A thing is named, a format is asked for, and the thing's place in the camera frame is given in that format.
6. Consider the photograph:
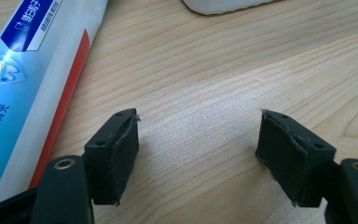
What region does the white container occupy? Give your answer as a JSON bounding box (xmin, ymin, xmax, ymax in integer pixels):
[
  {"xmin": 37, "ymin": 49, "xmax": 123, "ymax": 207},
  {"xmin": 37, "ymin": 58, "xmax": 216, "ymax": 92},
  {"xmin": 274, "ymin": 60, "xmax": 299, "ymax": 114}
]
[{"xmin": 181, "ymin": 0, "xmax": 282, "ymax": 16}]

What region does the blue and white toothpaste box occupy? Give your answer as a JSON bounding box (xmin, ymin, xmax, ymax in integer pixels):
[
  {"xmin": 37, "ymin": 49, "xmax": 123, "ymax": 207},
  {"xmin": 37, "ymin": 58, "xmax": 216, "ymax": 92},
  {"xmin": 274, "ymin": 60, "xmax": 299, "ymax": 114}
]
[{"xmin": 0, "ymin": 0, "xmax": 110, "ymax": 209}]

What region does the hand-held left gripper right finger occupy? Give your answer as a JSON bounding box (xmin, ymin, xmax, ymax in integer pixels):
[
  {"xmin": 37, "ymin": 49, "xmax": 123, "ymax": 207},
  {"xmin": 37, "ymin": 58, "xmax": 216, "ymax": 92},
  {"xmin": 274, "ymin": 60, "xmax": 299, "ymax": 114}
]
[{"xmin": 255, "ymin": 108, "xmax": 337, "ymax": 207}]

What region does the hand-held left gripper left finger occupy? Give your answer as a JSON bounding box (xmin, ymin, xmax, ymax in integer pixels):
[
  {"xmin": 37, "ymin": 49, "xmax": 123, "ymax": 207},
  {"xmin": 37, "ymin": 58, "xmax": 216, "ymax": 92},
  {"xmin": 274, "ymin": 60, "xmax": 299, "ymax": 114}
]
[{"xmin": 83, "ymin": 107, "xmax": 141, "ymax": 206}]

